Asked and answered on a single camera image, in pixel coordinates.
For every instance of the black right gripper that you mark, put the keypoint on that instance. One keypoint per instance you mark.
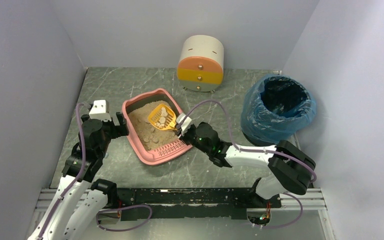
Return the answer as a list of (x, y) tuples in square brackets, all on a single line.
[(186, 133)]

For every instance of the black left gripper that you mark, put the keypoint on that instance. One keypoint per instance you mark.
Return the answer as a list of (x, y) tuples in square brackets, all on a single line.
[(117, 125)]

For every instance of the pink cat litter box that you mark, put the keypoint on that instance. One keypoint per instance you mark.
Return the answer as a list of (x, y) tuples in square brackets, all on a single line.
[(161, 154)]

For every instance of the yellow litter scoop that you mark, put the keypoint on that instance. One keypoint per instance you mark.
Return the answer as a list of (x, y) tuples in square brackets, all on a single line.
[(163, 118)]

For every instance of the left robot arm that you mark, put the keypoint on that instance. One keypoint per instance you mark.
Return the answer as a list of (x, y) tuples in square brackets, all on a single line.
[(79, 197)]

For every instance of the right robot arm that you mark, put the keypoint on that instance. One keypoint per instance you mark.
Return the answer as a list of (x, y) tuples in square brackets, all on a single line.
[(291, 170)]

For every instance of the beige cat litter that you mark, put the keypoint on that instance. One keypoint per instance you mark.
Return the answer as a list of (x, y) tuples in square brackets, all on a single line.
[(150, 137)]

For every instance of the round pastel drawer cabinet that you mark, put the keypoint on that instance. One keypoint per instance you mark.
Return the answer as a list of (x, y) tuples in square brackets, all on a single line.
[(201, 64)]

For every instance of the black bin with blue bag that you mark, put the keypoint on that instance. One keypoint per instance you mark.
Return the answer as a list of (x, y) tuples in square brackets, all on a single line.
[(274, 109)]

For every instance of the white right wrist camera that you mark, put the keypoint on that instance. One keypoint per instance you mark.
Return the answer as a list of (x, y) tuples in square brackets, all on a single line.
[(182, 123)]

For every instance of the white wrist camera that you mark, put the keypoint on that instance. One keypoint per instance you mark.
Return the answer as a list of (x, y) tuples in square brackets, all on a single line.
[(100, 111), (182, 123)]

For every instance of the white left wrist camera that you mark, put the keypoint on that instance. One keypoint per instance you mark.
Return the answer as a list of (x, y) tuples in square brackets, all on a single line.
[(100, 111)]

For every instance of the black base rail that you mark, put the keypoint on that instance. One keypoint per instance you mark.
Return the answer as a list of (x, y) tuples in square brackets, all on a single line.
[(179, 203)]

